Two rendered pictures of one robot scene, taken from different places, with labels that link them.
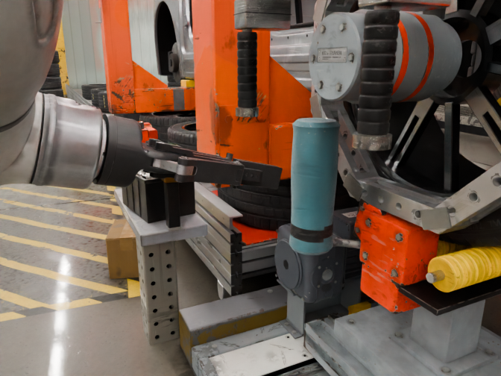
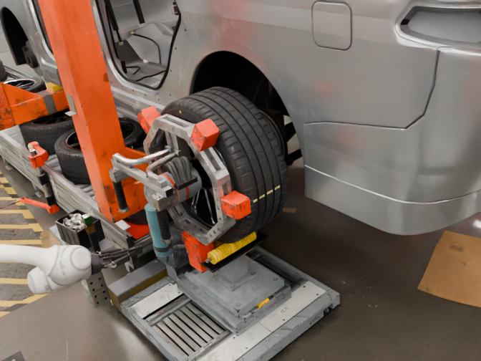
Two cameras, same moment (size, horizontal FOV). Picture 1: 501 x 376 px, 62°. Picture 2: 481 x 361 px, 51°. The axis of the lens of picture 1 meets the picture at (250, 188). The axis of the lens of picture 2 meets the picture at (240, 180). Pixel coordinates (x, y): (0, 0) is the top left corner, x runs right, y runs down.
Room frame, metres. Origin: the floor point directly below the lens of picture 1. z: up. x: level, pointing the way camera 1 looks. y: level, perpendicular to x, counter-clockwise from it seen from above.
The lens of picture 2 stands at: (-1.15, -0.12, 1.85)
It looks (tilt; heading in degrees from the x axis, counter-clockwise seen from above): 29 degrees down; 348
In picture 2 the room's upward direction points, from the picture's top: 7 degrees counter-clockwise
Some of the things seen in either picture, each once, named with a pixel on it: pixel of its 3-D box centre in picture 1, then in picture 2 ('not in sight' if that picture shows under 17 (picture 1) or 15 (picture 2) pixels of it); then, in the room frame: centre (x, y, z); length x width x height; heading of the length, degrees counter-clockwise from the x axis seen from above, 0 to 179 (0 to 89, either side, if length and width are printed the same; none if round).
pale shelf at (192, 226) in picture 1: (155, 209); (80, 238); (1.16, 0.28, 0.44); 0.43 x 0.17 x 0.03; 25
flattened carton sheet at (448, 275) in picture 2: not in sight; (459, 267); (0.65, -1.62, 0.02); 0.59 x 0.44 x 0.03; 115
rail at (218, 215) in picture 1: (152, 166); (49, 177); (2.34, 0.56, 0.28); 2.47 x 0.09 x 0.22; 25
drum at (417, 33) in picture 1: (384, 58); (172, 187); (0.71, -0.21, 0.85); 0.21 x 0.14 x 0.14; 115
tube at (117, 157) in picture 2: not in sight; (141, 146); (0.77, -0.13, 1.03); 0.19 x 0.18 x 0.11; 115
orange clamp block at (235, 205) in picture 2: not in sight; (235, 205); (0.45, -0.42, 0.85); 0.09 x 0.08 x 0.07; 25
